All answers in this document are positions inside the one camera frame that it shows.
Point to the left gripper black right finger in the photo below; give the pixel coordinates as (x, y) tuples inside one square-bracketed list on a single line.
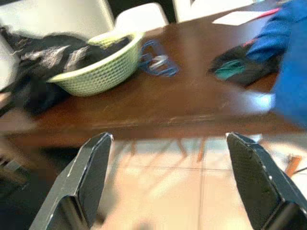
[(261, 189)]

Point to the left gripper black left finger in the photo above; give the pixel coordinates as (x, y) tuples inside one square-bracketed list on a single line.
[(72, 191)]

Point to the black garment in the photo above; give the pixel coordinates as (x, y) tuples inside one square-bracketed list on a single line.
[(259, 64)]

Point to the blue plastic hanger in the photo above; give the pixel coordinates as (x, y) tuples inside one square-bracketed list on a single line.
[(165, 70)]

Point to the light green woven basket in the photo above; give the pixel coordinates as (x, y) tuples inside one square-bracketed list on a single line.
[(100, 74)]

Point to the person in blue top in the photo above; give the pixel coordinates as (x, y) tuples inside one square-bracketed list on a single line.
[(292, 72)]

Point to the brown wooden table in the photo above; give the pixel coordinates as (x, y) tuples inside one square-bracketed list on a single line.
[(180, 95)]

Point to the dark grey garment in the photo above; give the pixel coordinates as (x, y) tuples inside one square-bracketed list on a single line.
[(48, 57)]

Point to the white paper sheet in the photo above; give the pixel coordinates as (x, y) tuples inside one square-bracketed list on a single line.
[(239, 18)]

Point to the white chair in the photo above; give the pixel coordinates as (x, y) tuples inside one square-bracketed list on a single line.
[(141, 16), (60, 16)]

